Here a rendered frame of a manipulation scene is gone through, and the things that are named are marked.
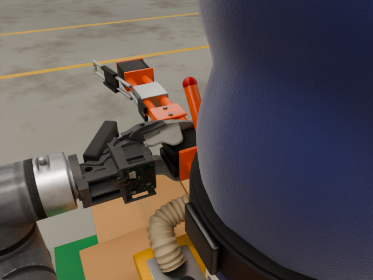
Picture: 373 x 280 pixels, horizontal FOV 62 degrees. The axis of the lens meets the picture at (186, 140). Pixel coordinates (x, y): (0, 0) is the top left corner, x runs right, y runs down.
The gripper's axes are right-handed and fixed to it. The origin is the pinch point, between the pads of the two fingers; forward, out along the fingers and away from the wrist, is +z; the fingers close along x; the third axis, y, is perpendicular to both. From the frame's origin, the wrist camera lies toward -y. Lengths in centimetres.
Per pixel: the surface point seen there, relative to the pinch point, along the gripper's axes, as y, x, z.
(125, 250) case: 0.1, -23.8, -14.0
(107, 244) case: -2.9, -23.8, -16.8
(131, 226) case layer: -38, -64, -5
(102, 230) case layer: -41, -64, -15
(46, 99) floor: -280, -118, -27
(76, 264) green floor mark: -72, -118, -30
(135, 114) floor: -211, -117, 47
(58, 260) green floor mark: -79, -118, -39
